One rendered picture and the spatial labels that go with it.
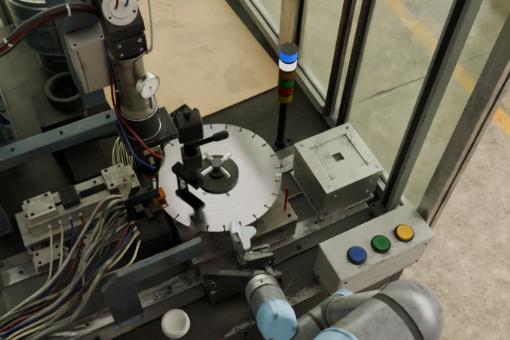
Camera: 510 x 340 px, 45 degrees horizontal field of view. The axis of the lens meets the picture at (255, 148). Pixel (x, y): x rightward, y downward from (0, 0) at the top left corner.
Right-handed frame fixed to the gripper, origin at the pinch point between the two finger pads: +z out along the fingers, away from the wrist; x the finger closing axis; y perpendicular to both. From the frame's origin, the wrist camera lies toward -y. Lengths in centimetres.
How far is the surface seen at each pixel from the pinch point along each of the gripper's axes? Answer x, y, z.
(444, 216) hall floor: -55, 101, 78
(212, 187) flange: 13.6, -1.7, 7.4
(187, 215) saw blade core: 9.7, -9.3, 3.3
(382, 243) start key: -3.7, 35.8, -9.0
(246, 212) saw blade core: 8.0, 4.7, 0.8
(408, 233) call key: -3.2, 43.1, -8.3
